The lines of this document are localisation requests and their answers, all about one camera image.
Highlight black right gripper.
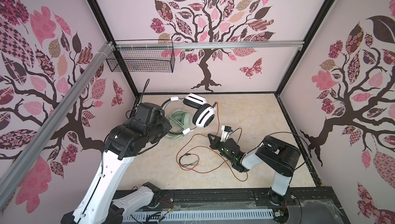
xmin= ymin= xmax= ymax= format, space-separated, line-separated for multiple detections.
xmin=208 ymin=133 xmax=235 ymax=164

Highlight red headphone cable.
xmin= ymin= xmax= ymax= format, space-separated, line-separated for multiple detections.
xmin=175 ymin=101 xmax=249 ymax=182

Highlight mint green headphones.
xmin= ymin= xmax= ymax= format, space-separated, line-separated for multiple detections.
xmin=165 ymin=109 xmax=192 ymax=141

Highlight white black headphones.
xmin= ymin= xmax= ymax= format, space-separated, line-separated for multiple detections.
xmin=161 ymin=93 xmax=218 ymax=136

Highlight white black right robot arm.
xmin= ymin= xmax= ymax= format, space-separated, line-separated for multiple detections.
xmin=208 ymin=134 xmax=301 ymax=197

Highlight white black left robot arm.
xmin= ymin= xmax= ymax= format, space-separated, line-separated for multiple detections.
xmin=61 ymin=103 xmax=171 ymax=224

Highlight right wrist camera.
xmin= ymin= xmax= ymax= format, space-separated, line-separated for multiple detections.
xmin=221 ymin=125 xmax=233 ymax=142

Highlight black wire basket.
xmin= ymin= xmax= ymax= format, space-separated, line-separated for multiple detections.
xmin=107 ymin=39 xmax=175 ymax=73

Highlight white slotted cable duct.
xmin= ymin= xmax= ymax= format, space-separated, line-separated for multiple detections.
xmin=123 ymin=209 xmax=274 ymax=224

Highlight aluminium rail back wall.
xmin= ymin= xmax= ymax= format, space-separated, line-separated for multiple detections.
xmin=116 ymin=40 xmax=304 ymax=50

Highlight aluminium rail wall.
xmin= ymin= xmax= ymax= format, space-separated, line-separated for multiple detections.
xmin=116 ymin=40 xmax=304 ymax=50
xmin=1 ymin=41 xmax=114 ymax=208

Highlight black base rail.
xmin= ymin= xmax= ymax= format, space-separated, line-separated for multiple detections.
xmin=114 ymin=187 xmax=334 ymax=211

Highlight aluminium rail left wall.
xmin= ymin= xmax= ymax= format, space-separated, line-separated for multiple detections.
xmin=1 ymin=41 xmax=114 ymax=208

